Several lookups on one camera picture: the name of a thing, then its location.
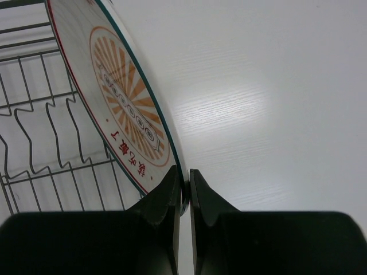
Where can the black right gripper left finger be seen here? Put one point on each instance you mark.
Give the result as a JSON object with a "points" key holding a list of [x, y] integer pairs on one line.
{"points": [[140, 240]]}

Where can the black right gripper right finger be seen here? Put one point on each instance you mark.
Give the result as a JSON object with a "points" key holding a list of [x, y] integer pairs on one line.
{"points": [[229, 241]]}

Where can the white plate with orange sunburst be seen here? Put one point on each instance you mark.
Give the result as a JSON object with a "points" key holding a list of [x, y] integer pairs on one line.
{"points": [[118, 90]]}

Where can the grey wire dish rack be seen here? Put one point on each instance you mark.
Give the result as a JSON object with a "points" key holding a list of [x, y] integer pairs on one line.
{"points": [[52, 157]]}

